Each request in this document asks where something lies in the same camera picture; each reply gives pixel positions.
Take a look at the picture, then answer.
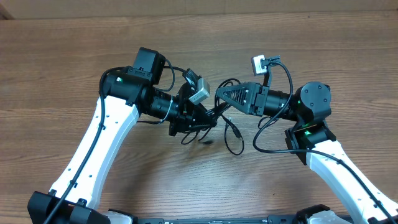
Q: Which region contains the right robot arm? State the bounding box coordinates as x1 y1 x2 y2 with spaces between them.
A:
216 82 397 223

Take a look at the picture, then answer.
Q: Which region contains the black USB cable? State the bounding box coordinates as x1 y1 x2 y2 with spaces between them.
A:
180 78 245 156

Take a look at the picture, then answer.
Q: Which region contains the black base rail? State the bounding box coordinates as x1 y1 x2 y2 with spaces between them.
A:
134 215 302 224

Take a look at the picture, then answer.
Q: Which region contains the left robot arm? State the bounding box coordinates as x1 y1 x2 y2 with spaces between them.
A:
27 48 218 223

